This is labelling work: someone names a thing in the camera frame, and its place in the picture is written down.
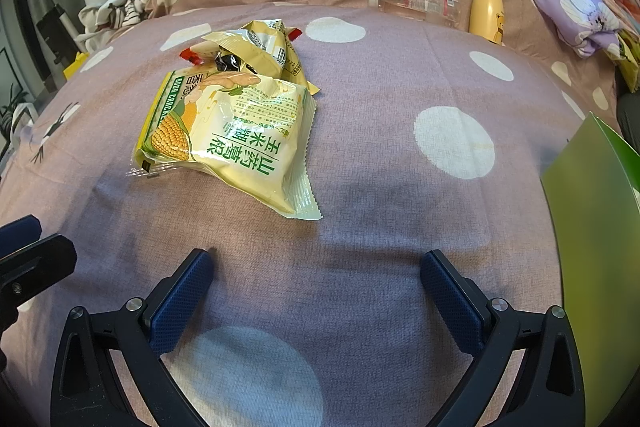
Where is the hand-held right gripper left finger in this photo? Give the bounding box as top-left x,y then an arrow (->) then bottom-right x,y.
50,248 -> 221,427

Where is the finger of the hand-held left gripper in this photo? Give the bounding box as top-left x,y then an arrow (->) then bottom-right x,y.
0,215 -> 42,258
0,233 -> 78,334

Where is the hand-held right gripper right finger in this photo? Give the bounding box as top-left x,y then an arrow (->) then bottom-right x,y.
420,249 -> 587,427

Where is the green cardboard box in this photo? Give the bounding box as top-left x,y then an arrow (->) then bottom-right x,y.
540,111 -> 640,427

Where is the corn print snack packet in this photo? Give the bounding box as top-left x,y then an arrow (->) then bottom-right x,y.
132,74 -> 322,222

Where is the pale gold snack packet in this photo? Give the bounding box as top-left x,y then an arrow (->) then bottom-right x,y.
242,19 -> 322,96
202,28 -> 301,80

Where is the pink spotted bed sheet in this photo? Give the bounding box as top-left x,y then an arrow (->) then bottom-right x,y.
0,2 -> 640,427

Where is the potted plant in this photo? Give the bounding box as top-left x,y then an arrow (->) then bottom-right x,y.
0,82 -> 30,132

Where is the yellow carton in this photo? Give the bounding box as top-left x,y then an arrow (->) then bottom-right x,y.
62,51 -> 90,80

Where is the black white appliance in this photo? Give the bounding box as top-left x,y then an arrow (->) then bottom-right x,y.
35,4 -> 83,58

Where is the pile of white clothes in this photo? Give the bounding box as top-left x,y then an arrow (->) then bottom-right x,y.
79,0 -> 151,42

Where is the clear plastic bottle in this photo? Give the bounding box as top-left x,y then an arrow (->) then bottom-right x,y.
368,0 -> 463,28

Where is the yellow cloth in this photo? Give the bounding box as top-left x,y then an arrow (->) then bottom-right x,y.
604,29 -> 640,94

